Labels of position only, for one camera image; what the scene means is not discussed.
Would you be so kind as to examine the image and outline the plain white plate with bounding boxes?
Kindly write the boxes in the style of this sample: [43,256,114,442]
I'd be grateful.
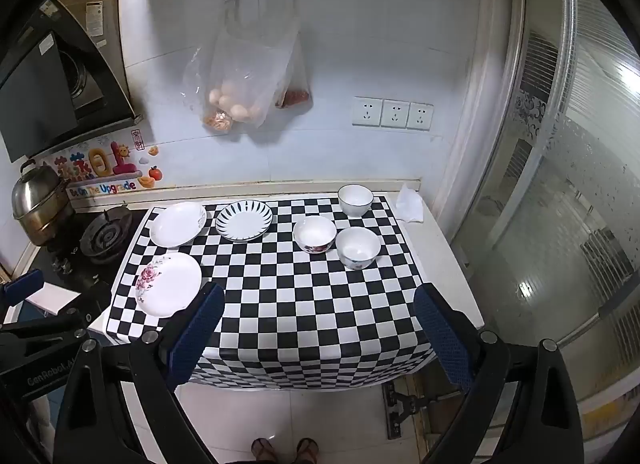
[150,201,207,248]

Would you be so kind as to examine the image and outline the black range hood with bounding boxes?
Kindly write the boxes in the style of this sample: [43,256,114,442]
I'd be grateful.
[0,0,143,162]

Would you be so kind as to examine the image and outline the clear plastic bag of eggs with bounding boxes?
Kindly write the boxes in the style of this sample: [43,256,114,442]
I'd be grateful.
[207,0,301,128]

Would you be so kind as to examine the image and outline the white plate with dark stripes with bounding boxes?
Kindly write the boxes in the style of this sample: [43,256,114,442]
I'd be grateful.
[215,199,274,243]

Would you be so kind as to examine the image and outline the black and white checkered cloth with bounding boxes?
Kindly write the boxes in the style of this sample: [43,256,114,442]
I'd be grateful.
[102,195,436,390]

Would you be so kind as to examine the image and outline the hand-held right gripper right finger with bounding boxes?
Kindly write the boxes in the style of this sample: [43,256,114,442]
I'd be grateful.
[414,283,585,464]

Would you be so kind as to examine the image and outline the metal floor bracket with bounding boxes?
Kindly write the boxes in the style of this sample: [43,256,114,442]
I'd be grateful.
[382,379,451,440]

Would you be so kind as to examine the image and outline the white bowl with blue pattern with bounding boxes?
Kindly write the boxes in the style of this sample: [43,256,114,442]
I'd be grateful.
[335,227,382,270]

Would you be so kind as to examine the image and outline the black gas stove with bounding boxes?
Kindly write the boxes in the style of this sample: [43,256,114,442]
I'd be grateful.
[30,204,148,305]

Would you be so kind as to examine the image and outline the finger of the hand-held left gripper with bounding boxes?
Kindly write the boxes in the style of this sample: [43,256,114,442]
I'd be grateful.
[0,268,46,310]
[0,283,113,345]

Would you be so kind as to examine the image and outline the white plate with pink flowers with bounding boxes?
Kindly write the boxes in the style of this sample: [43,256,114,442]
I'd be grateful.
[135,252,203,318]

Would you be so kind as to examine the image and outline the white wall socket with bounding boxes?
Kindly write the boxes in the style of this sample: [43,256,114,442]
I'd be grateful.
[407,102,434,132]
[352,97,385,127]
[381,99,412,129]

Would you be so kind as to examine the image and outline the person's left sandalled foot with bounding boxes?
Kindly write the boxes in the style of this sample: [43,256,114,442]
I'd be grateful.
[252,438,279,464]

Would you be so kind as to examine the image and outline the sliding glass door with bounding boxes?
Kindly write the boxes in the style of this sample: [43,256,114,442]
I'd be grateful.
[450,0,640,420]

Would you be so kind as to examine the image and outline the person's sandalled foot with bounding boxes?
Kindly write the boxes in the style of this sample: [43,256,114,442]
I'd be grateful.
[252,438,279,464]
[296,438,320,464]

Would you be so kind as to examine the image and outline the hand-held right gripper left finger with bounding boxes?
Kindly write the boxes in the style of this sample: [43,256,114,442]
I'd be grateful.
[52,281,226,464]

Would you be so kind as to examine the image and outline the white bowl with dark rim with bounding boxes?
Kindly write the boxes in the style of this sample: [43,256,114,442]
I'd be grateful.
[338,184,374,218]

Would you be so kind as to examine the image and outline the colourful wall stickers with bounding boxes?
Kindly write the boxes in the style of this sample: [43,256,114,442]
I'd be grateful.
[42,129,163,200]

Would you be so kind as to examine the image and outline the person's right sandalled foot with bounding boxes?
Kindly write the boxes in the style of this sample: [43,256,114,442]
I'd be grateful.
[296,438,320,464]

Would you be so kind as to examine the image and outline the white tissue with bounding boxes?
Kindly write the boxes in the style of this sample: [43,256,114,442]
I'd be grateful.
[396,184,424,222]

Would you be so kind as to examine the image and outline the white bowl with red flowers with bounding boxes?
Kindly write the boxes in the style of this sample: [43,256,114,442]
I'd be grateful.
[293,216,337,254]

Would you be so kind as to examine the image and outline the clear bag of red food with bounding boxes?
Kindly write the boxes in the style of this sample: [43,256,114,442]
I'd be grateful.
[274,39,313,110]

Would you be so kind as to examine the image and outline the steel pot with lid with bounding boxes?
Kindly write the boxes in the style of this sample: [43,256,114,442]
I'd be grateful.
[11,161,76,246]

